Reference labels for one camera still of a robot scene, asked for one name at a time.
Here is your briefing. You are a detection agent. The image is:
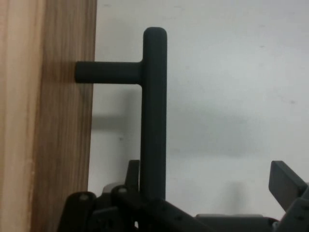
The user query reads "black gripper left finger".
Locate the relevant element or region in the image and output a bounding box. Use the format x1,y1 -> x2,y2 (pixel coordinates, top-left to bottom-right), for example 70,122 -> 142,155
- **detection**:
56,159 -> 213,232

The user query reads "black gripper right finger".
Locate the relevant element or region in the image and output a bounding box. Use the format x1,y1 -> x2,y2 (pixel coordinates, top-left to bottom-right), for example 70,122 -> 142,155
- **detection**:
268,160 -> 309,232

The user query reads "wooden drawer with black handle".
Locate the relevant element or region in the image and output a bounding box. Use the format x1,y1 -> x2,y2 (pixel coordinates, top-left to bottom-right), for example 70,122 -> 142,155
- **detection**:
30,0 -> 169,232

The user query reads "brown wooden cabinet box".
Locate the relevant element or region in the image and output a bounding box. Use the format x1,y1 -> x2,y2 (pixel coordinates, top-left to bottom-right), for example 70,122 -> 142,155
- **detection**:
0,0 -> 48,232

